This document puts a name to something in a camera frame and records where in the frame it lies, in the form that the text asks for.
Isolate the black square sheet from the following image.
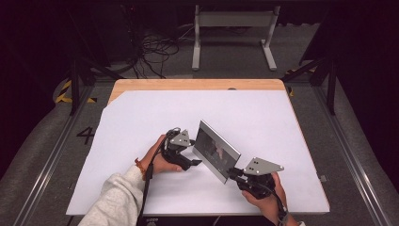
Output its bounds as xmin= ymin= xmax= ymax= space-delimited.
xmin=192 ymin=120 xmax=242 ymax=185

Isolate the black metal stand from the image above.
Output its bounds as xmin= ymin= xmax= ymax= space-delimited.
xmin=280 ymin=46 xmax=339 ymax=116
xmin=67 ymin=8 xmax=124 ymax=116

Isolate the orange bead bracelet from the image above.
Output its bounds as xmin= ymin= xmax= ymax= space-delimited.
xmin=134 ymin=157 xmax=148 ymax=182

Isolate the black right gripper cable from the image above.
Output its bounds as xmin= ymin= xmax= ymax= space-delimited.
xmin=250 ymin=180 xmax=288 ymax=220

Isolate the person's left hand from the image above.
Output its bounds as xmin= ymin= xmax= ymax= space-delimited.
xmin=139 ymin=134 xmax=184 ymax=177

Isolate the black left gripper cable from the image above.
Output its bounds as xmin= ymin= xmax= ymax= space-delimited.
xmin=136 ymin=126 xmax=183 ymax=226

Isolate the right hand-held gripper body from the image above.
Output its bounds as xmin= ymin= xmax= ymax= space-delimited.
xmin=235 ymin=156 xmax=285 ymax=200

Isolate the grey wrist strap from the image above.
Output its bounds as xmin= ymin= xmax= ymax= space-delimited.
xmin=277 ymin=205 xmax=291 ymax=226

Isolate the aluminium floor rail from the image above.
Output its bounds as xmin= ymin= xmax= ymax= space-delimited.
xmin=313 ymin=86 xmax=390 ymax=226
xmin=12 ymin=84 xmax=95 ymax=226

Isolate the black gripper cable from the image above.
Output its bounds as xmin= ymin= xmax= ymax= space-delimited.
xmin=250 ymin=180 xmax=288 ymax=220
xmin=136 ymin=126 xmax=183 ymax=226

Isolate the white metal stand frame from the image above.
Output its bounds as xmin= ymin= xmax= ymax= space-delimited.
xmin=191 ymin=4 xmax=281 ymax=72

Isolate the person's right hand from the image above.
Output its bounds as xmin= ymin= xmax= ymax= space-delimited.
xmin=241 ymin=172 xmax=288 ymax=224

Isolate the yellow black hazard tape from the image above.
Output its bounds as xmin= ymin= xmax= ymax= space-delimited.
xmin=55 ymin=79 xmax=98 ymax=105

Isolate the tangle of black cables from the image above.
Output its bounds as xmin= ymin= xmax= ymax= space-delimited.
xmin=125 ymin=29 xmax=196 ymax=79

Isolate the person's dark clothing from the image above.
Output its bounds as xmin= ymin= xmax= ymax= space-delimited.
xmin=136 ymin=216 xmax=277 ymax=226

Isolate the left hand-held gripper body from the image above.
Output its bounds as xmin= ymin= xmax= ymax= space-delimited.
xmin=160 ymin=127 xmax=193 ymax=172

